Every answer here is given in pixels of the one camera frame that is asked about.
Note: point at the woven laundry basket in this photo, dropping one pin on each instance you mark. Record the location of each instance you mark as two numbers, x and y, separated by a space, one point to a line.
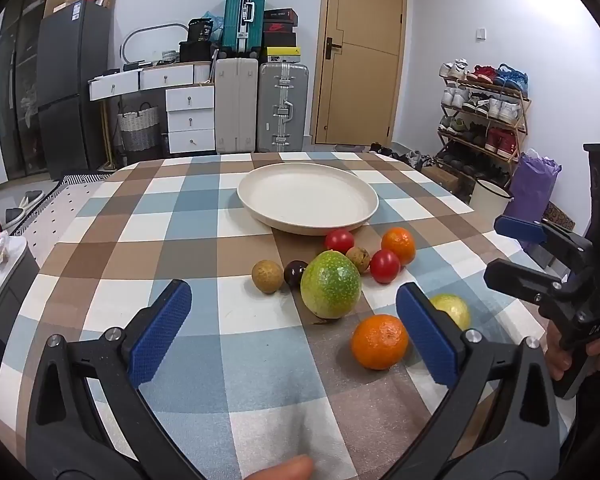
139 127

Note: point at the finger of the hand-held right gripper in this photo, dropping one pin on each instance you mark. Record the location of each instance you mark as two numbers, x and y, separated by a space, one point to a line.
520 230
520 280

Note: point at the yellow black shoe box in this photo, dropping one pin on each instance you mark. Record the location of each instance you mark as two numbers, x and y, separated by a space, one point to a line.
282 55

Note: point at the person's right hand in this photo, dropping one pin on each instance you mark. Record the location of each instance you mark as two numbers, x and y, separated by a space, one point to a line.
555 355

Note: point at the person's left hand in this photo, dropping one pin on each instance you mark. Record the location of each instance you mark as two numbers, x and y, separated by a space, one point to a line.
280 469

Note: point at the red tomato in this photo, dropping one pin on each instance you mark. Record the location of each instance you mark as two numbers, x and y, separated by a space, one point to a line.
340 239
385 266

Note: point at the grey side cabinet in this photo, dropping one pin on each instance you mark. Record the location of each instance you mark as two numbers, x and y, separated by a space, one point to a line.
10 300

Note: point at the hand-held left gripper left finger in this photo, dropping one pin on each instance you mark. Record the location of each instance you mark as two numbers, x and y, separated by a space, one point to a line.
162 330

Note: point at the teal suitcase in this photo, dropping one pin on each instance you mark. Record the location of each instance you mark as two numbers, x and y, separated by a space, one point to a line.
242 15

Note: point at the brown patterned box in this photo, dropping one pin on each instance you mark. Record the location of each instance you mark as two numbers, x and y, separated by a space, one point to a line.
560 216

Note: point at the orange tangerine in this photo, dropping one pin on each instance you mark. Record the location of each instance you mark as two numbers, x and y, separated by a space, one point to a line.
380 342
399 245

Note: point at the large green guava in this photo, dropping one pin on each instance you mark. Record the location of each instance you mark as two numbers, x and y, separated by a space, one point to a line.
330 285

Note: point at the black bag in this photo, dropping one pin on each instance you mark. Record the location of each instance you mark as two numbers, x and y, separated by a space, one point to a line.
200 30

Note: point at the white dotted floor mat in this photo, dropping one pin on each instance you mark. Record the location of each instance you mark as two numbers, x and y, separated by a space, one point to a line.
65 215

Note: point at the yellow guava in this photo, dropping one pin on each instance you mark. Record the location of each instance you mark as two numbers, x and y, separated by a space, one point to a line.
455 310

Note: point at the white bucket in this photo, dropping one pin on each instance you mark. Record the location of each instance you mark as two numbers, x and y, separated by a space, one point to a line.
487 197

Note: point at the pile of dark shoes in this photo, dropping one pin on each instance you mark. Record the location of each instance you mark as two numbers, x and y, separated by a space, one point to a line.
410 156

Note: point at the purple bag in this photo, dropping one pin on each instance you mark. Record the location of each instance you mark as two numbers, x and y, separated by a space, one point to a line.
532 185

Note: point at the shoe rack with shoes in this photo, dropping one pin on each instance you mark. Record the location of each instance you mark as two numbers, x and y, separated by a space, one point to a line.
500 107

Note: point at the beige suitcase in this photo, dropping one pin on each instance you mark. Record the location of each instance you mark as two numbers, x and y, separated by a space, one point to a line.
236 105

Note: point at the oval metal frame mirror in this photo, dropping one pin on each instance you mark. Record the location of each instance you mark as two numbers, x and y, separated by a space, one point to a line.
130 37

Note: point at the dark grey refrigerator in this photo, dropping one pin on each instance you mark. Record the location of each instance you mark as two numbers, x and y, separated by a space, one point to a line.
65 85

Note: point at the brown cardboard box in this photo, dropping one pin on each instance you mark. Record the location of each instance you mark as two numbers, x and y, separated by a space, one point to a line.
442 177

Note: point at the black red shoe box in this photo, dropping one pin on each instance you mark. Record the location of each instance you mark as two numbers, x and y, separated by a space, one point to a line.
280 16

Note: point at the wooden shoe rack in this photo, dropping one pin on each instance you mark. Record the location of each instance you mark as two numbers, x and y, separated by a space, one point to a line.
522 127

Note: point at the white dressing table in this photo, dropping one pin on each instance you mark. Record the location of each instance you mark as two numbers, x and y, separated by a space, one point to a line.
155 77

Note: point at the wooden door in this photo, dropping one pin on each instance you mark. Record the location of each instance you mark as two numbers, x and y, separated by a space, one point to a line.
360 60

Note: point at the brown longan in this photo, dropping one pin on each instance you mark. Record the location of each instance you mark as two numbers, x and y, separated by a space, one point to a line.
267 276
358 258

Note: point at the dark glass cabinet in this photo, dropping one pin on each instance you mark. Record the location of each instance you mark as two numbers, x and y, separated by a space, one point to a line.
20 85

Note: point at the white drawer chest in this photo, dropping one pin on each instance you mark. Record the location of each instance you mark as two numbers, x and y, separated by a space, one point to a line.
190 120

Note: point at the dark purple fruit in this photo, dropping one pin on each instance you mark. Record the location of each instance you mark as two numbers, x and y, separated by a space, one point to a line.
294 272

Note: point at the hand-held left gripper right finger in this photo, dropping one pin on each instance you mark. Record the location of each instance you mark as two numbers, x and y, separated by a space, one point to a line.
425 330

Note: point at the cream round plate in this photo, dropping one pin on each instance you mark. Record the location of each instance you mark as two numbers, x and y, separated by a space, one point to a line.
305 195

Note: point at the silver suitcase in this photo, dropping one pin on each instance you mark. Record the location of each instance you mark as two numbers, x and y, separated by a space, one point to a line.
282 105

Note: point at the checkered tablecloth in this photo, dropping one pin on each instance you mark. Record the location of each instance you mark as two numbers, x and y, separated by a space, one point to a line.
130 220

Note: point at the grey slippers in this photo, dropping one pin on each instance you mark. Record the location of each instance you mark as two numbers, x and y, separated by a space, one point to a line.
22 207

